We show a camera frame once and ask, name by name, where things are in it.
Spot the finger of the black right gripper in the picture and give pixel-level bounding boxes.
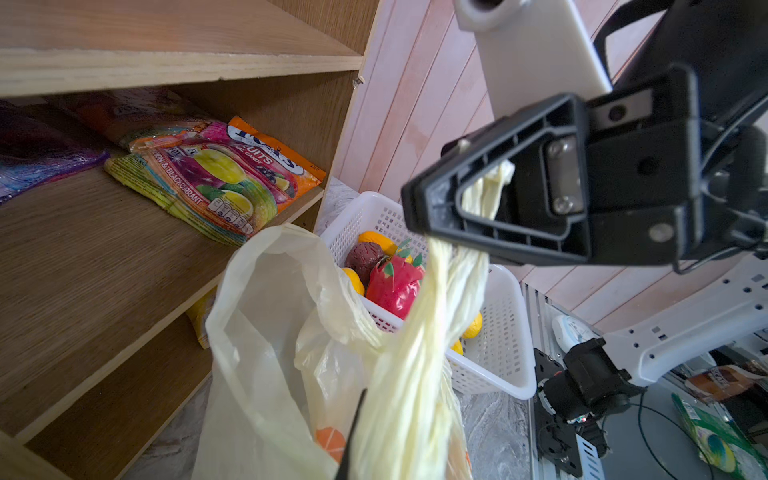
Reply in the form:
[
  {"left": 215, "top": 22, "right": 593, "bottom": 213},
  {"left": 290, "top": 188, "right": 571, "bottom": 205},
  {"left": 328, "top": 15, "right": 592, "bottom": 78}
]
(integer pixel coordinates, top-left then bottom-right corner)
[{"left": 401, "top": 94, "right": 591, "bottom": 266}]

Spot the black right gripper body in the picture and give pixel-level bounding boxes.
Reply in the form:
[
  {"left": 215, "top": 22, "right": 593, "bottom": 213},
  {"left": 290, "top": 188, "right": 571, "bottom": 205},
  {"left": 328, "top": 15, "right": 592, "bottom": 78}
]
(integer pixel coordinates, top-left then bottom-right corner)
[{"left": 587, "top": 1, "right": 767, "bottom": 266}]

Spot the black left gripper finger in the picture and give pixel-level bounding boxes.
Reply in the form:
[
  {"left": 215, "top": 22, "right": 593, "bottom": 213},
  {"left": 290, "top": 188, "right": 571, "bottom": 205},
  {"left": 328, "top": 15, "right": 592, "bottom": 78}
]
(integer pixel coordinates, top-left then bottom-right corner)
[{"left": 335, "top": 389, "right": 367, "bottom": 480}]

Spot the yellow plastic grocery bag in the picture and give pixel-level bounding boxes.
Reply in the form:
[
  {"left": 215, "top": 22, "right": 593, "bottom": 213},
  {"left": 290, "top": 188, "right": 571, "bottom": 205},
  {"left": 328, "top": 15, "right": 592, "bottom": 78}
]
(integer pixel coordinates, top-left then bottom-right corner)
[{"left": 190, "top": 158, "right": 517, "bottom": 480}]

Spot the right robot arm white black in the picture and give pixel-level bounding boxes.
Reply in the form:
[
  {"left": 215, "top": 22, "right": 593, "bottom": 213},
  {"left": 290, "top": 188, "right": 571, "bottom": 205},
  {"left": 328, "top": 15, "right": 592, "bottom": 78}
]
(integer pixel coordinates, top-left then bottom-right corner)
[{"left": 402, "top": 1, "right": 767, "bottom": 476}]

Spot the white round clock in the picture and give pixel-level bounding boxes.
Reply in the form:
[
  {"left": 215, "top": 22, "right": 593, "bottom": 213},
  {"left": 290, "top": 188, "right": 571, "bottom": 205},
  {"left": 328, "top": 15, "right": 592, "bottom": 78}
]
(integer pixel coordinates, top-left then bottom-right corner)
[{"left": 551, "top": 314, "right": 600, "bottom": 353}]

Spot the yellow starfruit toy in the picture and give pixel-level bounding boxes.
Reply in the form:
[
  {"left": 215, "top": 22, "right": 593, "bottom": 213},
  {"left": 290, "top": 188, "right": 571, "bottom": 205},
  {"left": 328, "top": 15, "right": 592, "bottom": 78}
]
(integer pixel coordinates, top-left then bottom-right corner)
[{"left": 451, "top": 313, "right": 483, "bottom": 356}]

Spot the white plastic fruit basket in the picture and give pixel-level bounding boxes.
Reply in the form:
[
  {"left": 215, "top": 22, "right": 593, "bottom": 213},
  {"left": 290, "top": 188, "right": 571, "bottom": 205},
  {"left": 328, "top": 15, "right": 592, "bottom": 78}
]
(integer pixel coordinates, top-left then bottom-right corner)
[{"left": 320, "top": 192, "right": 537, "bottom": 400}]

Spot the orange fruit toy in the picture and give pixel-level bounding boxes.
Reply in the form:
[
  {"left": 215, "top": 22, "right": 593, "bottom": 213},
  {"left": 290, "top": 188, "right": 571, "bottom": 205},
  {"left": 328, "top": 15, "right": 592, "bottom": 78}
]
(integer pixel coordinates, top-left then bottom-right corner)
[{"left": 358, "top": 231, "right": 397, "bottom": 257}]

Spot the pink dragon fruit toy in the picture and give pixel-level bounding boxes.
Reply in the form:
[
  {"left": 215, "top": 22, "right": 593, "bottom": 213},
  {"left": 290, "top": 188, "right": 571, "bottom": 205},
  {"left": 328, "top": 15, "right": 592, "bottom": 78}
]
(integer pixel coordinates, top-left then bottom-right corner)
[{"left": 365, "top": 255, "right": 425, "bottom": 320}]

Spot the dark red mangosteen toy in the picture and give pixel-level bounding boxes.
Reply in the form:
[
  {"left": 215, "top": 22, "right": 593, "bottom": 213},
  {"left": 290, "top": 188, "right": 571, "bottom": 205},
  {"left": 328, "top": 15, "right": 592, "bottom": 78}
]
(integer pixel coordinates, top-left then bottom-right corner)
[{"left": 344, "top": 242, "right": 385, "bottom": 286}]

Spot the yellow lemon toy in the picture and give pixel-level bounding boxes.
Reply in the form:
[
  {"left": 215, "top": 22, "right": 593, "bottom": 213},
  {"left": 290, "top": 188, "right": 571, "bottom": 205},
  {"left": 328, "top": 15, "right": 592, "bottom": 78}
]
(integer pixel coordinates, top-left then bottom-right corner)
[{"left": 342, "top": 267, "right": 365, "bottom": 296}]

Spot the yellow chips bag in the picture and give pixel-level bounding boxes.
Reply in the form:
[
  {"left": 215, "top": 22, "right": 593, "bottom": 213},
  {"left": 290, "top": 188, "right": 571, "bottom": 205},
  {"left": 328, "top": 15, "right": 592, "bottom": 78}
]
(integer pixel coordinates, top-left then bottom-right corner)
[{"left": 186, "top": 288, "right": 217, "bottom": 349}]

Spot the wooden shelf unit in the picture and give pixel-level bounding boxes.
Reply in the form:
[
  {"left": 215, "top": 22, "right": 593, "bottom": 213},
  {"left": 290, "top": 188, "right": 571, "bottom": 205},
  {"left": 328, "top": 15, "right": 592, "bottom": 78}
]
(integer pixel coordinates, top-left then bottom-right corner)
[{"left": 1, "top": 1, "right": 379, "bottom": 479}]

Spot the green product packet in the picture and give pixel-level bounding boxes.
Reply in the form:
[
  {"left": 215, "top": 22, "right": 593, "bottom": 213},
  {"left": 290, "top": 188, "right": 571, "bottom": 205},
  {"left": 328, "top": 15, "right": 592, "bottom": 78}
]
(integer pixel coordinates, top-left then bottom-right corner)
[{"left": 671, "top": 393, "right": 767, "bottom": 480}]

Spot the yellow green snack bag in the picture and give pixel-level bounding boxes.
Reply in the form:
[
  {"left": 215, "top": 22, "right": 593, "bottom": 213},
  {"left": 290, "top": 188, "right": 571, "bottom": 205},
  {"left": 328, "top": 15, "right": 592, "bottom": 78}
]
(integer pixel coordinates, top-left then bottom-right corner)
[{"left": 105, "top": 142, "right": 278, "bottom": 247}]

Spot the orange snack bag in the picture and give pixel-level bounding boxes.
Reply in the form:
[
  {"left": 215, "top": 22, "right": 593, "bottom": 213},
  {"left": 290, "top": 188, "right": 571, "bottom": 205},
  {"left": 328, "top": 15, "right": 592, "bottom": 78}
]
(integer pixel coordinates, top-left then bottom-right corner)
[{"left": 46, "top": 87, "right": 326, "bottom": 210}]

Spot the purple snack bag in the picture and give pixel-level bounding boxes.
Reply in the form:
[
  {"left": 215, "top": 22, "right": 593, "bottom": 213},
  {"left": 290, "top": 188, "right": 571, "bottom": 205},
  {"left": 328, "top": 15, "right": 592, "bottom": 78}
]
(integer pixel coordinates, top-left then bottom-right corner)
[{"left": 1, "top": 101, "right": 110, "bottom": 203}]

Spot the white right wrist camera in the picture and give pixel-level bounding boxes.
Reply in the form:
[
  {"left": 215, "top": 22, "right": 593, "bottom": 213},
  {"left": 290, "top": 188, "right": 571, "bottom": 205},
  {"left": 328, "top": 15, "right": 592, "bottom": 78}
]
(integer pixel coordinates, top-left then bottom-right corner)
[{"left": 454, "top": 0, "right": 612, "bottom": 119}]

